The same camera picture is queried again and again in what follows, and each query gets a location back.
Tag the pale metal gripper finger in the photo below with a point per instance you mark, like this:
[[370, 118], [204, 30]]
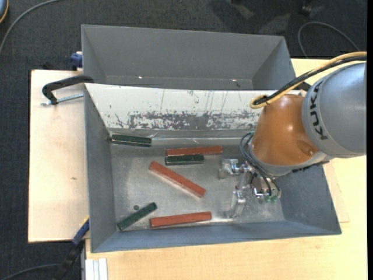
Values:
[[230, 167], [239, 200]]

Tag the red-brown flat block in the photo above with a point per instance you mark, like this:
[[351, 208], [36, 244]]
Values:
[[194, 150], [176, 179], [180, 219]]

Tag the dark green flat block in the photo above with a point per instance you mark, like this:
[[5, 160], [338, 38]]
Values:
[[184, 159], [137, 216], [131, 140]]

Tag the grey metal bin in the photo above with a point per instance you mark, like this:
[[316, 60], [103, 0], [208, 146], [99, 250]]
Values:
[[180, 57]]

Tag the pale wood board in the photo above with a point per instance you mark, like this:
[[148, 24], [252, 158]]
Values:
[[55, 162]]

